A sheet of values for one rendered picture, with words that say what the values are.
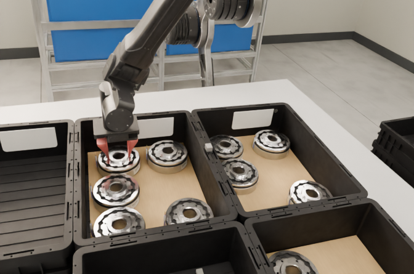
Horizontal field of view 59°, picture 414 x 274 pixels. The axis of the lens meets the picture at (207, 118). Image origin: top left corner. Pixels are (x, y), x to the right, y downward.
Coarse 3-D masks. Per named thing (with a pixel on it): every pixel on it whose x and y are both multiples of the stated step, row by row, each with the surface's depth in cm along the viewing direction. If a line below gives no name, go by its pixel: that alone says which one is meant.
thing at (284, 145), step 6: (258, 132) 106; (264, 132) 107; (270, 132) 107; (276, 132) 107; (258, 138) 104; (282, 138) 105; (258, 144) 101; (264, 144) 101; (282, 144) 102; (288, 144) 102; (270, 150) 99; (276, 150) 99; (282, 150) 100
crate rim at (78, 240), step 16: (160, 112) 98; (176, 112) 99; (80, 128) 89; (192, 128) 93; (80, 144) 83; (80, 160) 79; (208, 160) 83; (80, 176) 75; (80, 192) 71; (224, 192) 75; (80, 208) 68; (80, 224) 64; (176, 224) 66; (192, 224) 67; (208, 224) 67; (80, 240) 62; (96, 240) 62; (112, 240) 62
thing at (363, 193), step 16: (192, 112) 99; (208, 112) 101; (304, 128) 98; (320, 144) 92; (336, 160) 87; (224, 176) 78; (352, 176) 82; (240, 208) 71; (272, 208) 72; (288, 208) 72
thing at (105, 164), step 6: (108, 150) 94; (114, 150) 93; (126, 150) 94; (132, 150) 94; (102, 156) 91; (132, 156) 92; (138, 156) 92; (102, 162) 90; (108, 162) 89; (126, 162) 90; (132, 162) 90; (102, 168) 88; (108, 168) 88; (114, 168) 88; (120, 168) 88; (126, 168) 88
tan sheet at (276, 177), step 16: (256, 160) 100; (272, 160) 101; (288, 160) 101; (272, 176) 95; (288, 176) 96; (304, 176) 96; (256, 192) 90; (272, 192) 90; (288, 192) 90; (256, 208) 85
